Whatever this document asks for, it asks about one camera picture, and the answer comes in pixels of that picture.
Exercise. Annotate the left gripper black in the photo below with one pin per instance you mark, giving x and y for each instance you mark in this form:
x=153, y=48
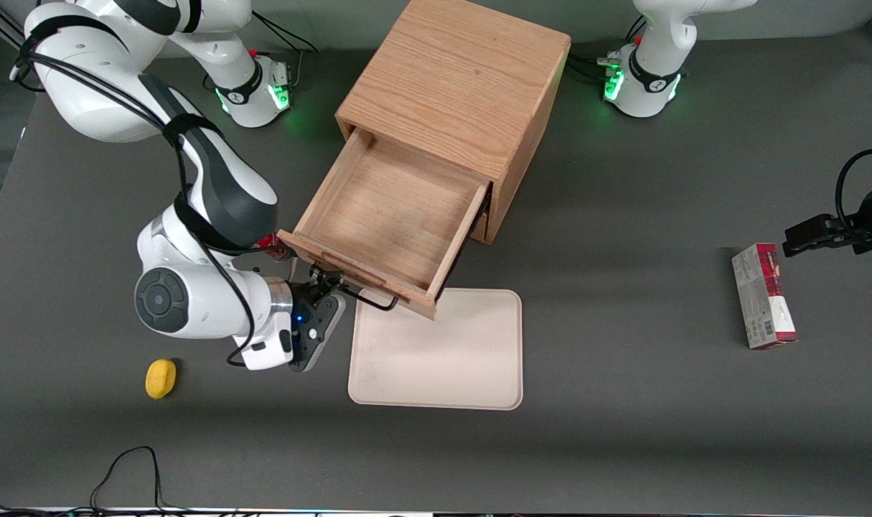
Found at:
x=868, y=228

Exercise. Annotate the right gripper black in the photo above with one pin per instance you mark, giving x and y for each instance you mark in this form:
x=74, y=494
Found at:
x=304, y=294

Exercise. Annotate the wooden drawer with notched front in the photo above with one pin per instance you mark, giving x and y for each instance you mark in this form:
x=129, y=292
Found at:
x=392, y=208

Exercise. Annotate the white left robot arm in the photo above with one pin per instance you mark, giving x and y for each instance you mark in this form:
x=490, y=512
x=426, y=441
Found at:
x=647, y=93

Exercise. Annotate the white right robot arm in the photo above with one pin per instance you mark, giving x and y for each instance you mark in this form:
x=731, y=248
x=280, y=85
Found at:
x=206, y=301

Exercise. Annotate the wooden drawer with plain front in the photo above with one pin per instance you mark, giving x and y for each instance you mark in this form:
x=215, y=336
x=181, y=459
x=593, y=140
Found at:
x=480, y=231

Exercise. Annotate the wooden drawer cabinet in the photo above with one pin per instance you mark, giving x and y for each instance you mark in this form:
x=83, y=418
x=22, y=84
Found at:
x=464, y=79

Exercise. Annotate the red bottle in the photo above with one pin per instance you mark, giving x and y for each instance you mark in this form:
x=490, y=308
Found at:
x=269, y=243

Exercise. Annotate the red and grey carton box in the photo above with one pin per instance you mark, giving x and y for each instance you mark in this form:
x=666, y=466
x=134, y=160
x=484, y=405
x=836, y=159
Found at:
x=762, y=301

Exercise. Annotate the beige plastic tray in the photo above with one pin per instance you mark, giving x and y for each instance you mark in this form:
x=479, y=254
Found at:
x=436, y=359

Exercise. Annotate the yellow toy lemon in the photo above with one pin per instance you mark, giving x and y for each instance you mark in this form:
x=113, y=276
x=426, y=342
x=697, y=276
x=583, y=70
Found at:
x=160, y=378

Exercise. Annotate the dark grey table mat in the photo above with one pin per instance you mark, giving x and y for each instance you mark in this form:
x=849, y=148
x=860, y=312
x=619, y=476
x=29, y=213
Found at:
x=622, y=431

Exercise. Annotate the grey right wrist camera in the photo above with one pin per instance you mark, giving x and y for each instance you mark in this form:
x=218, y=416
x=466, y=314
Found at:
x=324, y=323

